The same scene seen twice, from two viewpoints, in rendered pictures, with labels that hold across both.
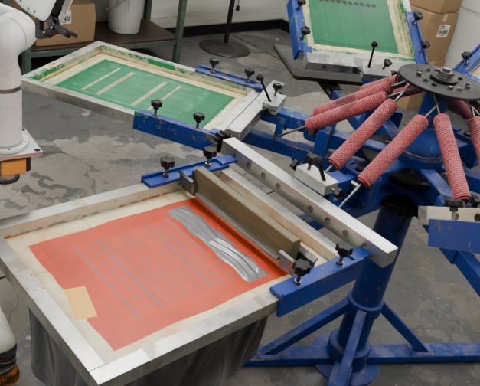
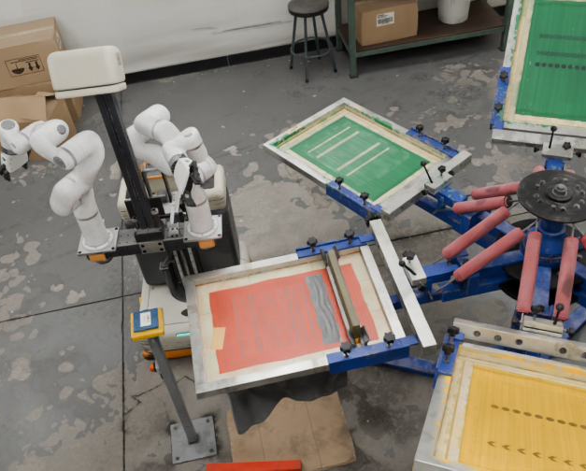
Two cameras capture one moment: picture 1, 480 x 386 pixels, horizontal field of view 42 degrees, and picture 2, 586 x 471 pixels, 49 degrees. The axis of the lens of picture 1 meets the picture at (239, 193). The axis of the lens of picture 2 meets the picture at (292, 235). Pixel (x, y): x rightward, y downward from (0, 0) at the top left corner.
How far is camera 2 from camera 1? 140 cm
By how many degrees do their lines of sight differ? 35
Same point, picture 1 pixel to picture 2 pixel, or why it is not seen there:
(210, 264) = (307, 325)
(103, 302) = (230, 341)
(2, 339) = not seen: hidden behind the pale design
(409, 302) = not seen: outside the picture
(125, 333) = (231, 363)
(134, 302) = (247, 344)
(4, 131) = (198, 225)
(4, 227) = (197, 279)
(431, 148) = (547, 249)
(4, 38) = not seen: hidden behind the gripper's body
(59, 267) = (218, 311)
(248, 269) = (329, 335)
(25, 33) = (204, 172)
